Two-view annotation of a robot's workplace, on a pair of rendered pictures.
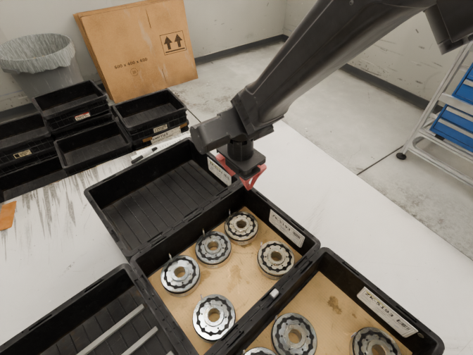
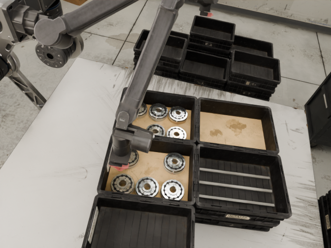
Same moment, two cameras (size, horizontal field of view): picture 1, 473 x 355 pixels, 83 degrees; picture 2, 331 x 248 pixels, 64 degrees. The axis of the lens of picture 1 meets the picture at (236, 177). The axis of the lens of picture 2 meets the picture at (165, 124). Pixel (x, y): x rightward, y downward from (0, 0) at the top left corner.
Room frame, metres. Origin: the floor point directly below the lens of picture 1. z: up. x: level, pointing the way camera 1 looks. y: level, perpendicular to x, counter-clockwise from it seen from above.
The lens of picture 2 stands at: (0.73, 0.40, 1.96)
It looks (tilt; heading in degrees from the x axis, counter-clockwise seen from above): 53 degrees down; 219
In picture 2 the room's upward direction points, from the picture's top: 10 degrees clockwise
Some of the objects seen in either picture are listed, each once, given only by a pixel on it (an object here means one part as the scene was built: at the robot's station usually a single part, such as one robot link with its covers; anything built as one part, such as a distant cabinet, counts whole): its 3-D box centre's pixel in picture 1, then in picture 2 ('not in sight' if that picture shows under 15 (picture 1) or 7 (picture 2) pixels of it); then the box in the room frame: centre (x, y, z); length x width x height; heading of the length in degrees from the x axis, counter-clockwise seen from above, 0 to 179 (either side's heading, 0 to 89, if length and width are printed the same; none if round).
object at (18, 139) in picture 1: (27, 151); not in sight; (1.40, 1.45, 0.31); 0.40 x 0.30 x 0.34; 124
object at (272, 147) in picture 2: not in sight; (232, 130); (-0.17, 0.12, 0.87); 0.40 x 0.30 x 0.11; 132
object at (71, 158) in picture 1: (102, 161); not in sight; (1.29, 0.89, 0.31); 0.40 x 0.30 x 0.34; 124
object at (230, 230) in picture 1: (241, 225); (122, 184); (0.45, -0.01, 0.86); 0.10 x 0.10 x 0.01
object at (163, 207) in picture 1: (168, 197); (139, 243); (0.55, 0.22, 0.87); 0.40 x 0.30 x 0.11; 132
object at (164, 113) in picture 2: not in sight; (158, 110); (0.04, -0.23, 0.86); 0.10 x 0.10 x 0.01
